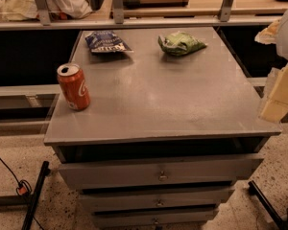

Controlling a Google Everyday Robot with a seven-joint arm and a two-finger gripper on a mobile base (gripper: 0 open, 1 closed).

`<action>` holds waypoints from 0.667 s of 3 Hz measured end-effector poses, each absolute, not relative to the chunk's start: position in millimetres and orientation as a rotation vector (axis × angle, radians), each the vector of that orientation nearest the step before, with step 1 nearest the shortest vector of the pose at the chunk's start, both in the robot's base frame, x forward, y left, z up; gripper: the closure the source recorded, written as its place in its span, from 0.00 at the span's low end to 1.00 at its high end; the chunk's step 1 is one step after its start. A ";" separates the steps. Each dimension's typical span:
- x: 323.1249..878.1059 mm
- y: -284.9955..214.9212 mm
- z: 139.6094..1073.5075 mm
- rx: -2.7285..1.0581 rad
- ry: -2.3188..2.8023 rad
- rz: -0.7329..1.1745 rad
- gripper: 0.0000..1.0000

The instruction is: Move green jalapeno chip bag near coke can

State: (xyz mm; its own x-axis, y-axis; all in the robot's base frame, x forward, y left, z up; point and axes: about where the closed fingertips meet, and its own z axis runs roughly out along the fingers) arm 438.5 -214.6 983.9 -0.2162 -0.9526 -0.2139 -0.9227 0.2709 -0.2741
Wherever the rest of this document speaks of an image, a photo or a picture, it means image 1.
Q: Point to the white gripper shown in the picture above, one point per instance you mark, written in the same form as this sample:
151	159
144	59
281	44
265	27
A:
275	107

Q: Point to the green jalapeno chip bag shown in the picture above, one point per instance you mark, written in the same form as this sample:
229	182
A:
180	44

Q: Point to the blue chip bag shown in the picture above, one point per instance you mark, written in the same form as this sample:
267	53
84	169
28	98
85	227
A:
106	42

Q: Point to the red coke can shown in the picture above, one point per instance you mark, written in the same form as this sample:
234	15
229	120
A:
72	83

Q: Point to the grey drawer cabinet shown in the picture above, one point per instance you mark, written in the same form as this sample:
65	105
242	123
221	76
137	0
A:
146	104

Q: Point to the black metal leg right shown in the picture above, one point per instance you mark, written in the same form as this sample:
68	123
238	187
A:
254	190

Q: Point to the black metal leg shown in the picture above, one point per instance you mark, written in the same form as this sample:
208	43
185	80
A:
44	171
254	190

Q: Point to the top grey drawer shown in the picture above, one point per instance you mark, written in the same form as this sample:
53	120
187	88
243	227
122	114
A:
159	171

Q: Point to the grey drawer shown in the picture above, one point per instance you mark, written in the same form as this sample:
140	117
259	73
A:
155	199
154	217
159	171

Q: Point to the bottom grey drawer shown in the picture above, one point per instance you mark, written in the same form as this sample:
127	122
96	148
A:
154	217

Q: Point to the middle grey drawer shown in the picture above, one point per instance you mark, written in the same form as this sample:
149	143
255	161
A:
155	199

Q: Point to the white cloth bundle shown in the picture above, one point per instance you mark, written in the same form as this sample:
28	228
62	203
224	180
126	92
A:
19	10

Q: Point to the grey metal railing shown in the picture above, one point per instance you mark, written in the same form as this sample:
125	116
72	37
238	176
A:
113	14

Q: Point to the black metal leg left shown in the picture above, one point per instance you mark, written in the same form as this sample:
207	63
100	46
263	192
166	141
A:
44	171

